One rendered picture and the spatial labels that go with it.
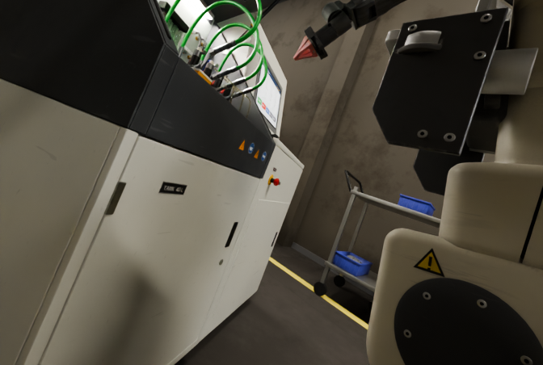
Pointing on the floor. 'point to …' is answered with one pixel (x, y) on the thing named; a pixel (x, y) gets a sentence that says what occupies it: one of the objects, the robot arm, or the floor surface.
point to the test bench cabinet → (53, 211)
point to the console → (264, 212)
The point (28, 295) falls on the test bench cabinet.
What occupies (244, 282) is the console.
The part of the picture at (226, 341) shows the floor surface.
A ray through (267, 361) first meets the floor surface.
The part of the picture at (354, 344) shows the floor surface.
